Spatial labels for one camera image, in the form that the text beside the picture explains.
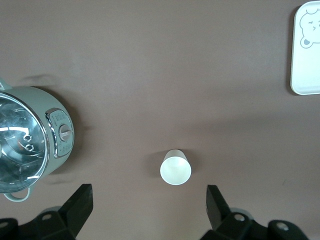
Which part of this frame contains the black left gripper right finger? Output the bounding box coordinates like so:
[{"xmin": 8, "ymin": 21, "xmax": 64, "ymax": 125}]
[{"xmin": 199, "ymin": 184, "xmax": 308, "ymax": 240}]

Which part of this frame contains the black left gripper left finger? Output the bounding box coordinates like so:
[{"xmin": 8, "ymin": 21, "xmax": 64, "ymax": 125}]
[{"xmin": 0, "ymin": 184, "xmax": 94, "ymax": 240}]

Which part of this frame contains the white paper cup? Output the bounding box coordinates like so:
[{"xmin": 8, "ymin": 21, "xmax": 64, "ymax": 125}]
[{"xmin": 159, "ymin": 149, "xmax": 193, "ymax": 186}]

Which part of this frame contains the glass pot lid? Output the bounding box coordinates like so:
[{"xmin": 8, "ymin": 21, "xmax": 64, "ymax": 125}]
[{"xmin": 0, "ymin": 91, "xmax": 49, "ymax": 193}]

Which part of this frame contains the pale green electric pot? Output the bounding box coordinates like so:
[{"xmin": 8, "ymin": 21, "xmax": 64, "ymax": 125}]
[{"xmin": 0, "ymin": 77, "xmax": 75, "ymax": 203}]

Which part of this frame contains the white bear print tray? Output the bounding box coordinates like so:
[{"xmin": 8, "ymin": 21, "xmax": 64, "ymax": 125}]
[{"xmin": 289, "ymin": 0, "xmax": 320, "ymax": 96}]

